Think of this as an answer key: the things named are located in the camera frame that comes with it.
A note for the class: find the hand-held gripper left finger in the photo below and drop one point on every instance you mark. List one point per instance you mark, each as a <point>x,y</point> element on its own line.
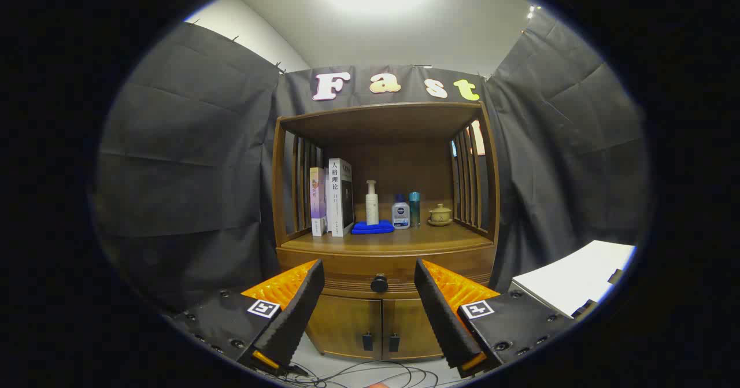
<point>298,313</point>

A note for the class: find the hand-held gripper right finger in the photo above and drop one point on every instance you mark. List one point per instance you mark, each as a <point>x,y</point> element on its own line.
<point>442,318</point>

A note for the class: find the brown wooden drawer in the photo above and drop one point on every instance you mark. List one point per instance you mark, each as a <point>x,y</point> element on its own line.
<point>347,269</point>

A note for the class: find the black round drawer knob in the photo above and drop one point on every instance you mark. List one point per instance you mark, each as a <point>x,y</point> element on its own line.
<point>379,284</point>

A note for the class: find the wooden cabinet door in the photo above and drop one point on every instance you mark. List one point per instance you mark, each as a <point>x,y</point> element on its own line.
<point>344,324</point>
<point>413,330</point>

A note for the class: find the wooden countertop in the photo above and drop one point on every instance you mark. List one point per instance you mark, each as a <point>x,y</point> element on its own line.
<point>416,239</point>

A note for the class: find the brown wooden cabinet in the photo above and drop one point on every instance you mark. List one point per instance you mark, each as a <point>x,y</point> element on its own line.
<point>381,125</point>

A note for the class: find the yellow lidded teacup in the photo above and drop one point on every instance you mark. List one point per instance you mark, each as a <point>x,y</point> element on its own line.
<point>440,214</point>

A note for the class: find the blue folded cloth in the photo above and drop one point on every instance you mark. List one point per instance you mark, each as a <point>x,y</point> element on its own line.
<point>370,228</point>

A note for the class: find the purple book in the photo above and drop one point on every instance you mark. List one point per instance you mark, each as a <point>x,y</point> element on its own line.
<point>317,203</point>

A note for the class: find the white bottle with blue cap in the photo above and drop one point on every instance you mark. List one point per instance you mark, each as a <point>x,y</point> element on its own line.
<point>400,214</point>

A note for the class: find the slim teal bottle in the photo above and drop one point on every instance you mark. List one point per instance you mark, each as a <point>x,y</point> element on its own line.
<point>414,209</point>

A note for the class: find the thick white book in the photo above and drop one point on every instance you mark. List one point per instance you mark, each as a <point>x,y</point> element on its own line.
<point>335,203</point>

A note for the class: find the white pump bottle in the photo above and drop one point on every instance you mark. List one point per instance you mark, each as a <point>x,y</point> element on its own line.
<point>372,209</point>

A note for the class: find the white side unit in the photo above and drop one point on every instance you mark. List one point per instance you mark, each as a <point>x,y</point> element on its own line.
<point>572,272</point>

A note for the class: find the black backdrop cloth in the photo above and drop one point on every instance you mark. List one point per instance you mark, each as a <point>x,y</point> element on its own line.
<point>185,162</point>

